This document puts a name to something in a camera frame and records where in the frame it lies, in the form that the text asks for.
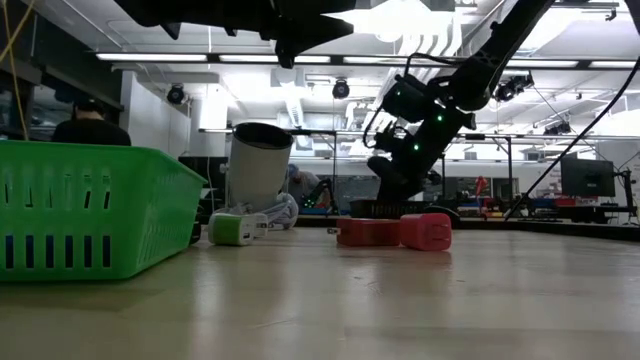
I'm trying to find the black computer monitor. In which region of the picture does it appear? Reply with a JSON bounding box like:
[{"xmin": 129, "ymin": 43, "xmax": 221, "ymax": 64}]
[{"xmin": 559, "ymin": 157, "xmax": 617, "ymax": 198}]

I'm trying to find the person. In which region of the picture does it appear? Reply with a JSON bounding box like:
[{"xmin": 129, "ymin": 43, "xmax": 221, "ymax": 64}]
[
  {"xmin": 287, "ymin": 163, "xmax": 321, "ymax": 206},
  {"xmin": 51, "ymin": 99, "xmax": 132, "ymax": 147}
]

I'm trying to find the black plastic basket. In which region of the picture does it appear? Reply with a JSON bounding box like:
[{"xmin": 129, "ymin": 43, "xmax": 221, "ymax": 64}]
[{"xmin": 348, "ymin": 198, "xmax": 432, "ymax": 220}]

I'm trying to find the white cylindrical cup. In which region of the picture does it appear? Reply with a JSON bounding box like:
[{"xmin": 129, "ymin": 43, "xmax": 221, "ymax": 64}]
[{"xmin": 219, "ymin": 122, "xmax": 295, "ymax": 214}]

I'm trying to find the black metal table frame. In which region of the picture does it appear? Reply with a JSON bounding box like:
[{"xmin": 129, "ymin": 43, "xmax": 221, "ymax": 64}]
[{"xmin": 287, "ymin": 128, "xmax": 516, "ymax": 204}]

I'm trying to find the yellow cable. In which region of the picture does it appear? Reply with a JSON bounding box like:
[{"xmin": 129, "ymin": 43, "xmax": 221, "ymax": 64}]
[{"xmin": 0, "ymin": 0, "xmax": 36, "ymax": 144}]

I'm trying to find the black table edge rail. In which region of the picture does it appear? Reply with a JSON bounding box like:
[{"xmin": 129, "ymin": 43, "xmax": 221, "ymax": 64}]
[{"xmin": 294, "ymin": 214, "xmax": 640, "ymax": 242}]

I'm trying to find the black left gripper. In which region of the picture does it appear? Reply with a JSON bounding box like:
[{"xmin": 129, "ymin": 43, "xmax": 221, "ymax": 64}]
[{"xmin": 113, "ymin": 0, "xmax": 357, "ymax": 70}]

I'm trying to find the pink cube charger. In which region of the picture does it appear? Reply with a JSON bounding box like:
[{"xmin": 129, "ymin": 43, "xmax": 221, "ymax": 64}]
[{"xmin": 399, "ymin": 213, "xmax": 453, "ymax": 252}]

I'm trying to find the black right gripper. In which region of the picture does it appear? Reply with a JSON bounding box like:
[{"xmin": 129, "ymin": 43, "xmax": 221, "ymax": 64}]
[{"xmin": 367, "ymin": 109, "xmax": 476, "ymax": 202}]

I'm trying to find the white coiled cable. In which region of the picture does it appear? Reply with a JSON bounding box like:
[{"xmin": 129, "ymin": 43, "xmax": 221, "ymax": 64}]
[{"xmin": 214, "ymin": 192, "xmax": 300, "ymax": 231}]

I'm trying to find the black hanging cable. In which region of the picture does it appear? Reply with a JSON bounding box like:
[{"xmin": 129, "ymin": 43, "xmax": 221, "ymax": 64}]
[{"xmin": 502, "ymin": 59, "xmax": 640, "ymax": 221}]

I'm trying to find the black ceiling spotlight cluster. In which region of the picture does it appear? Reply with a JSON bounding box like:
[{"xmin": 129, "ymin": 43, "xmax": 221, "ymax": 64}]
[{"xmin": 492, "ymin": 73, "xmax": 535, "ymax": 104}]

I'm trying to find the pink white wall charger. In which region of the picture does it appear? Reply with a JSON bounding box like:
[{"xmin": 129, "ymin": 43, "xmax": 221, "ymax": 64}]
[{"xmin": 252, "ymin": 213, "xmax": 274, "ymax": 239}]

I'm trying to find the red multiport USB charger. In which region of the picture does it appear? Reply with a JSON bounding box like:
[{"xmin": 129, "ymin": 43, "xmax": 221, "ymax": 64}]
[{"xmin": 327, "ymin": 217, "xmax": 401, "ymax": 248}]

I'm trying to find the green plastic basket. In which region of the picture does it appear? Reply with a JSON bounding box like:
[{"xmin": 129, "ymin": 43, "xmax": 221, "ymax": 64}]
[{"xmin": 0, "ymin": 139, "xmax": 207, "ymax": 282}]

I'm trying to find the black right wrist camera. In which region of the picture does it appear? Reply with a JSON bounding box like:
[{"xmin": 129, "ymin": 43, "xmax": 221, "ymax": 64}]
[{"xmin": 372, "ymin": 127, "xmax": 404, "ymax": 154}]

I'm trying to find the green white USB charger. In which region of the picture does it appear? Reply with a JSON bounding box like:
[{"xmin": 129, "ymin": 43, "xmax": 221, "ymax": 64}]
[{"xmin": 208, "ymin": 212, "xmax": 256, "ymax": 247}]

